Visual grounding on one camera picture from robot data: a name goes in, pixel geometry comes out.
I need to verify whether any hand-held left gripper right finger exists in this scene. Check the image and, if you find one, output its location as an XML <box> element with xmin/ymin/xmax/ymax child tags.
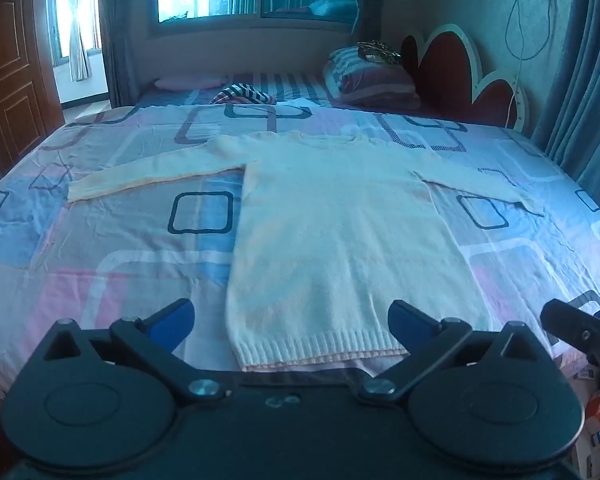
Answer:
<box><xmin>357</xmin><ymin>300</ymin><xmax>556</xmax><ymax>405</ymax></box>

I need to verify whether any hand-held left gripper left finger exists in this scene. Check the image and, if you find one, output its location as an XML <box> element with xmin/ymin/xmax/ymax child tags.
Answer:
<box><xmin>25</xmin><ymin>299</ymin><xmax>231</xmax><ymax>407</ymax></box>

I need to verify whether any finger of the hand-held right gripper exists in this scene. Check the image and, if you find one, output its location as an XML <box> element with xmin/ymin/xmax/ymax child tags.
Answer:
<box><xmin>540</xmin><ymin>299</ymin><xmax>600</xmax><ymax>386</ymax></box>

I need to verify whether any cream knitted sweater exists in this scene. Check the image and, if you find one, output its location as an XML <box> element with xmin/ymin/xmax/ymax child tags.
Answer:
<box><xmin>67</xmin><ymin>130</ymin><xmax>546</xmax><ymax>373</ymax></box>

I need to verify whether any bed sheet with square print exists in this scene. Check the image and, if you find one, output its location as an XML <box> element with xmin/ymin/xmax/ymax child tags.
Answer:
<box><xmin>0</xmin><ymin>102</ymin><xmax>600</xmax><ymax>411</ymax></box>

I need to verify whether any teal curtain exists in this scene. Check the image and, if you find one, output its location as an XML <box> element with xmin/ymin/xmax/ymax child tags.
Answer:
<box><xmin>530</xmin><ymin>0</ymin><xmax>600</xmax><ymax>196</ymax></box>

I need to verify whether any striped garment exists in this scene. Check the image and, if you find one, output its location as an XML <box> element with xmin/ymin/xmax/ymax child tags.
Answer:
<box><xmin>210</xmin><ymin>82</ymin><xmax>276</xmax><ymax>107</ymax></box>

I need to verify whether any pink pillow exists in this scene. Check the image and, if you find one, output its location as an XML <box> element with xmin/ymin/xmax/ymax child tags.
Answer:
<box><xmin>155</xmin><ymin>76</ymin><xmax>228</xmax><ymax>92</ymax></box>

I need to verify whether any striped folded pillow stack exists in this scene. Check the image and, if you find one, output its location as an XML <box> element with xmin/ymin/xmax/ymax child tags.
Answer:
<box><xmin>324</xmin><ymin>46</ymin><xmax>421</xmax><ymax>108</ymax></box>

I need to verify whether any red and white headboard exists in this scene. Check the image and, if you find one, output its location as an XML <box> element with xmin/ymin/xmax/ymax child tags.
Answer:
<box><xmin>400</xmin><ymin>24</ymin><xmax>530</xmax><ymax>133</ymax></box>

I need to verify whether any striped under sheet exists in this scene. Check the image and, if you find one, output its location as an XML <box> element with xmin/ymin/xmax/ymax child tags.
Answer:
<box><xmin>140</xmin><ymin>71</ymin><xmax>431</xmax><ymax>111</ymax></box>

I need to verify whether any dark grey curtain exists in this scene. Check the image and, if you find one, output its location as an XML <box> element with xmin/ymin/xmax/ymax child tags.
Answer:
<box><xmin>96</xmin><ymin>0</ymin><xmax>141</xmax><ymax>108</ymax></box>

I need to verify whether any brown wooden door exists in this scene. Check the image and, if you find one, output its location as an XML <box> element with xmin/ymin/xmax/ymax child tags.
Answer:
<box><xmin>0</xmin><ymin>0</ymin><xmax>66</xmax><ymax>176</ymax></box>

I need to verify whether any white sheer curtain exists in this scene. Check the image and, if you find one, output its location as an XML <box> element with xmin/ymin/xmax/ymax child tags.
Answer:
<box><xmin>62</xmin><ymin>0</ymin><xmax>93</xmax><ymax>82</ymax></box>

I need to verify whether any teal cushion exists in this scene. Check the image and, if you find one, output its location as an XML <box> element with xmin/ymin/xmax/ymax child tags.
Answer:
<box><xmin>307</xmin><ymin>0</ymin><xmax>356</xmax><ymax>17</ymax></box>

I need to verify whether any white cable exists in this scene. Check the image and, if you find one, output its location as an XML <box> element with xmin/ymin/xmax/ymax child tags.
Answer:
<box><xmin>505</xmin><ymin>0</ymin><xmax>557</xmax><ymax>128</ymax></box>

